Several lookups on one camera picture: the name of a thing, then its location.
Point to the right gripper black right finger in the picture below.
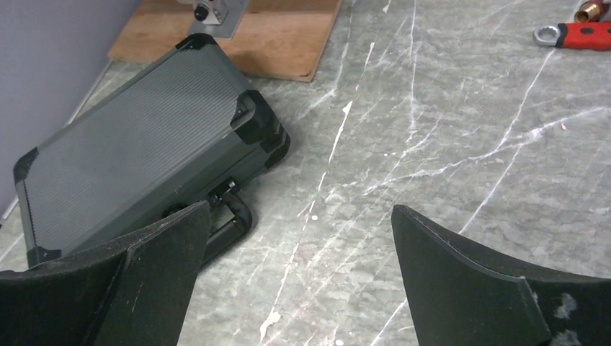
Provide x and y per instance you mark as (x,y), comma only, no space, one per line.
(461,292)

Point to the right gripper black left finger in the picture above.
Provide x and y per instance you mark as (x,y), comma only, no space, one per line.
(133,290)

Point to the black poker set case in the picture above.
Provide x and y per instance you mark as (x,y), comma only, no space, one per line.
(187,128)

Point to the wooden board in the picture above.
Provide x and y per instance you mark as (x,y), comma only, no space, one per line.
(274,39)

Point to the grey metal stand bracket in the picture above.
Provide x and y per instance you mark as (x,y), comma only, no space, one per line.
(218,18)

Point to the red handled clamp tool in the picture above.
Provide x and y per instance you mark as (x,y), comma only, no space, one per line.
(590,29)

